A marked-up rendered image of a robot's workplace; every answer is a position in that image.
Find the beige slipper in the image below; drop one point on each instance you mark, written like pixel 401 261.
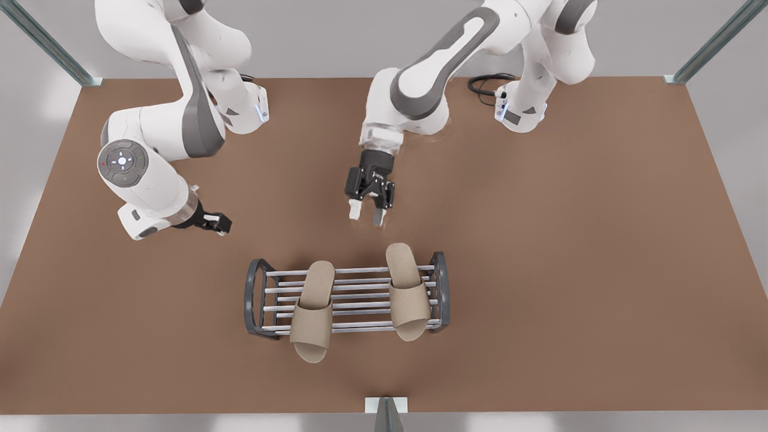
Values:
pixel 314 312
pixel 407 292

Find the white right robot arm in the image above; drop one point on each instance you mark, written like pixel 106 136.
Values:
pixel 150 120

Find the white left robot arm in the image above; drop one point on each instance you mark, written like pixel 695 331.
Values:
pixel 432 72

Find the grey metal shoe rack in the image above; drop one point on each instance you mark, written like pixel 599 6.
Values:
pixel 354 297

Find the silver frame post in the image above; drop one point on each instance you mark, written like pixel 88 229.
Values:
pixel 717 41
pixel 51 42
pixel 387 414

